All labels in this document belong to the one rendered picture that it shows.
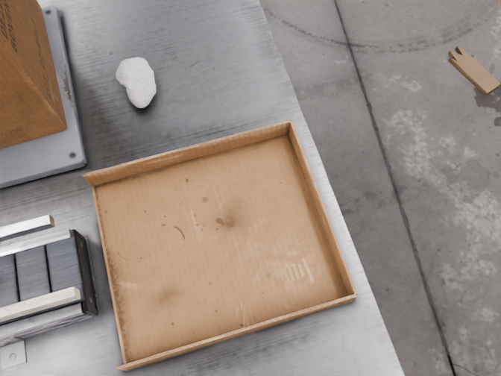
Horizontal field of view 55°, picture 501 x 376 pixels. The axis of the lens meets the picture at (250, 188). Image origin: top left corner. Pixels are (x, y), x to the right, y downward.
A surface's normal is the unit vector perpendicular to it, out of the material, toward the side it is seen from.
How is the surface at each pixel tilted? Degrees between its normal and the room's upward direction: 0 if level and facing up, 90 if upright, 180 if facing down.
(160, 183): 0
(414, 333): 0
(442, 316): 0
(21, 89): 90
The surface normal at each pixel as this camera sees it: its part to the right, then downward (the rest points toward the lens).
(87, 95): 0.00, -0.38
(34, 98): 0.32, 0.88
